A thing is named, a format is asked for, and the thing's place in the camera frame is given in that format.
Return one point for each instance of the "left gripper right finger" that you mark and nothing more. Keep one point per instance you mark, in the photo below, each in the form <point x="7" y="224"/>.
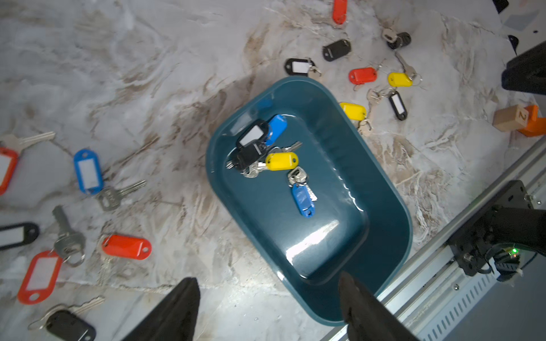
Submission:
<point x="366" y="317"/>

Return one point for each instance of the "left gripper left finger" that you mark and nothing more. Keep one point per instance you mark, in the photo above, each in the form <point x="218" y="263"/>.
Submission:
<point x="174" y="318"/>

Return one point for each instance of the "solid black tag key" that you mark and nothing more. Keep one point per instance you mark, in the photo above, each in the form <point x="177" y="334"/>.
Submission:
<point x="396" y="40"/>
<point x="336" y="50"/>
<point x="65" y="322"/>

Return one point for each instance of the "solid blue tag key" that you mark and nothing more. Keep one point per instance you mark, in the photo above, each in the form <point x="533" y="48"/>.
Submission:
<point x="298" y="182"/>

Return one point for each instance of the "red white label tag key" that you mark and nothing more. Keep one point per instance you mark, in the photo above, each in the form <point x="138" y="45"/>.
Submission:
<point x="40" y="279"/>

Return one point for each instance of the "teal plastic storage box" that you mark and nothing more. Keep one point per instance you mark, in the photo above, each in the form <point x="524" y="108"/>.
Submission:
<point x="344" y="216"/>

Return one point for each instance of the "yellow tag key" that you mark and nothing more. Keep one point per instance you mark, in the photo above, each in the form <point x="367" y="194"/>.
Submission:
<point x="283" y="158"/>
<point x="358" y="116"/>
<point x="409" y="78"/>

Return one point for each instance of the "black white tag key box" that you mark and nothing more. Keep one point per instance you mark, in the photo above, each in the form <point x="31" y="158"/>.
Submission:
<point x="257" y="132"/>

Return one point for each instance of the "light blue tag key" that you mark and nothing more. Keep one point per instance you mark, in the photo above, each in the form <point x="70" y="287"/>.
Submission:
<point x="277" y="126"/>

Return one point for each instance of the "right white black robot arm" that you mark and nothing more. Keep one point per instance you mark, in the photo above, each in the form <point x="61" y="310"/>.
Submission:
<point x="508" y="219"/>

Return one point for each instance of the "small wooden number block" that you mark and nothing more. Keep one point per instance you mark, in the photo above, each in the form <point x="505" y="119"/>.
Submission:
<point x="511" y="119"/>

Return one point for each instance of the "orange plastic piece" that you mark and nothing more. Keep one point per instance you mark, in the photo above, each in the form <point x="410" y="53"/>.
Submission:
<point x="536" y="125"/>

